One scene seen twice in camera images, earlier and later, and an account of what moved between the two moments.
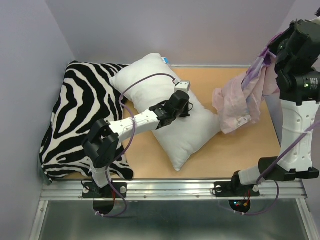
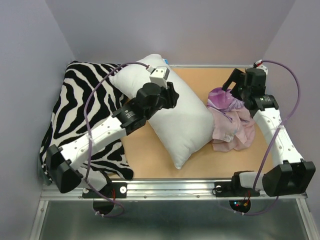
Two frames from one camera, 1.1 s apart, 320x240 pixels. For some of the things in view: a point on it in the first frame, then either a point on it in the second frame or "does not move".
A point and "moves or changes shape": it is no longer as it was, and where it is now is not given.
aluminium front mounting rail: [172, 190] does not move
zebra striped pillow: [85, 95] does not move
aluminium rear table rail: [210, 65] does not move
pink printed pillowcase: [239, 100] moves or changes shape
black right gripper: [274, 45] → [234, 76]
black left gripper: [184, 113] → [172, 94]
